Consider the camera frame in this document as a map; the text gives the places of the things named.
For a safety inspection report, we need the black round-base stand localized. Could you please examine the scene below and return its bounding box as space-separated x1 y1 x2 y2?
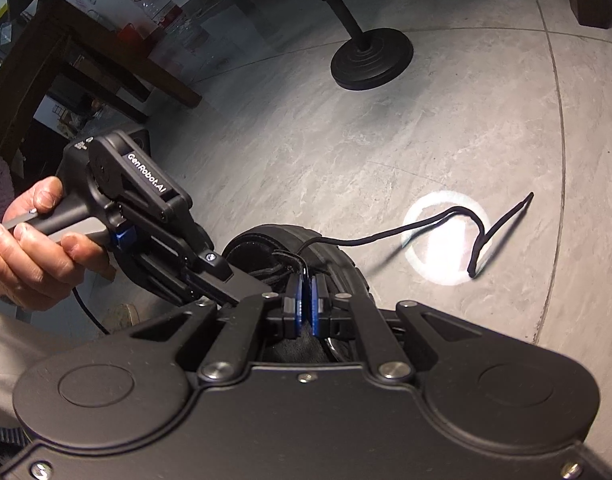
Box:
306 0 415 92

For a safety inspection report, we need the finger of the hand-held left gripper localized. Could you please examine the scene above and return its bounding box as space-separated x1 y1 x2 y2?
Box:
113 202 273 307
116 249 223 307

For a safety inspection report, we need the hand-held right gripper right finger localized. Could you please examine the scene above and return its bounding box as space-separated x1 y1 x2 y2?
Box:
310 272 487 384

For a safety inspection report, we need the black shoelace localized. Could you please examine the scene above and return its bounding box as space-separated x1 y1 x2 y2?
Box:
246 191 535 291

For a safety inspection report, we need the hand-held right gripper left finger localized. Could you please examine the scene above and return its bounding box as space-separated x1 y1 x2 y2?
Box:
130 272 307 384

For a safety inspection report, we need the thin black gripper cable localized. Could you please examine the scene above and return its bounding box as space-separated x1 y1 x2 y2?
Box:
72 287 110 335

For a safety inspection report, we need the person's left hand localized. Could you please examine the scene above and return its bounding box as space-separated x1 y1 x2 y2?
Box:
0 175 106 312

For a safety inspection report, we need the brown wooden stool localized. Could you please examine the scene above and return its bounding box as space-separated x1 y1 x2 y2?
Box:
0 0 204 166

